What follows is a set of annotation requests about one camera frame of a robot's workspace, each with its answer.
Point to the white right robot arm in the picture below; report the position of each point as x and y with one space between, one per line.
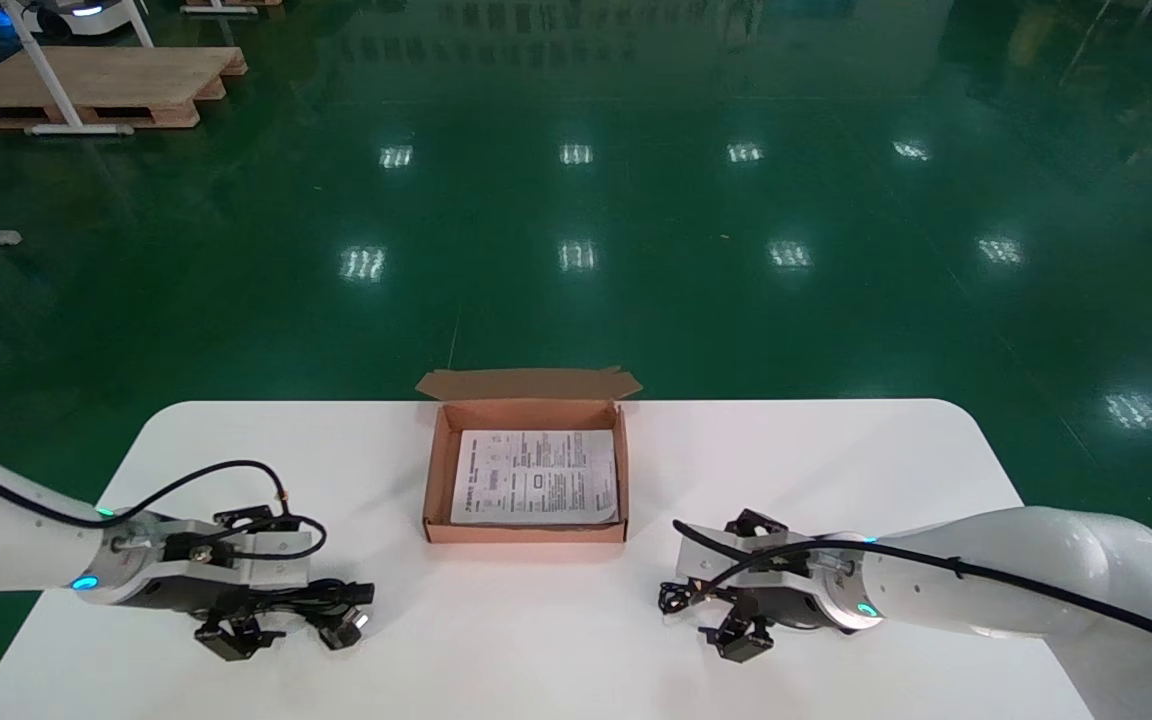
1066 545

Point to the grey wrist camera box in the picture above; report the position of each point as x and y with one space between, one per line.
786 578
276 572

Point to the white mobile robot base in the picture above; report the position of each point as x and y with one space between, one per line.
86 12

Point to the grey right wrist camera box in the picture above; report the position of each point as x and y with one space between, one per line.
786 578

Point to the white metal table frame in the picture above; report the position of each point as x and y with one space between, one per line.
44 70

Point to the small wooden pallet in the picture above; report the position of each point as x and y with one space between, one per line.
226 5

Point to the orange cardboard storage box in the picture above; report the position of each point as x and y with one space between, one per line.
526 533

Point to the black covered right gripper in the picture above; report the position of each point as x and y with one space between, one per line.
796 608

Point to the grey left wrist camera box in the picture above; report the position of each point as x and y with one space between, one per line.
276 572

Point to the large wooden pallet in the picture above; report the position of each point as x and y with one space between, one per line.
116 80

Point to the black covered left gripper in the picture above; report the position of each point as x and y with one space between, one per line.
196 598

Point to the printed white instruction sheet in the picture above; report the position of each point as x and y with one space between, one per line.
536 480

